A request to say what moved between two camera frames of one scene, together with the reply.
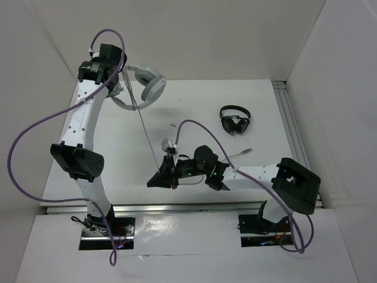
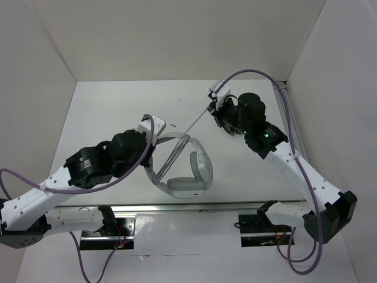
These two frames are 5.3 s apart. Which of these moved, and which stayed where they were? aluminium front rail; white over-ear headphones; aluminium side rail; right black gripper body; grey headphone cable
Moved: white over-ear headphones; grey headphone cable; right black gripper body
Stayed: aluminium front rail; aluminium side rail
